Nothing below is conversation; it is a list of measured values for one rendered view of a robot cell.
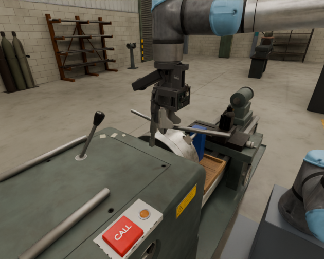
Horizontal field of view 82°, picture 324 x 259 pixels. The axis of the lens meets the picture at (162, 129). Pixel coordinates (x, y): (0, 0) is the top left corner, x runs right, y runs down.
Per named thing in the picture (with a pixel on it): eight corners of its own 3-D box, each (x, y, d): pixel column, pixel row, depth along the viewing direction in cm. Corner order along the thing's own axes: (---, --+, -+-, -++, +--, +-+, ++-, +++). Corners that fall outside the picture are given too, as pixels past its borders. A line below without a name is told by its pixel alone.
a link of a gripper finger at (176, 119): (177, 137, 56) (177, 109, 51) (161, 132, 59) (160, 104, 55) (182, 133, 58) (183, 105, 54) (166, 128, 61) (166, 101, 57)
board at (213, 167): (203, 195, 98) (204, 189, 96) (151, 168, 117) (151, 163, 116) (225, 166, 119) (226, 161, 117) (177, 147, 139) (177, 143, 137)
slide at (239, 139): (241, 152, 123) (243, 146, 121) (184, 132, 146) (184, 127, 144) (249, 141, 135) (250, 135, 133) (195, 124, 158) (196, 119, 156)
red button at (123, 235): (122, 260, 35) (121, 254, 34) (102, 241, 39) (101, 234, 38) (144, 235, 40) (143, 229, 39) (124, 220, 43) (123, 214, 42)
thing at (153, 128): (146, 145, 63) (149, 114, 57) (151, 143, 64) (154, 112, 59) (151, 148, 62) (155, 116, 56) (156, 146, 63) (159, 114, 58)
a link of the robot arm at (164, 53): (145, 43, 45) (165, 41, 51) (146, 63, 47) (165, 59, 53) (172, 44, 41) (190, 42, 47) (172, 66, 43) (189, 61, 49)
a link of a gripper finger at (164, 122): (170, 143, 53) (171, 112, 49) (154, 136, 56) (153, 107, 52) (176, 138, 56) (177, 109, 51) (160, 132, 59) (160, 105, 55)
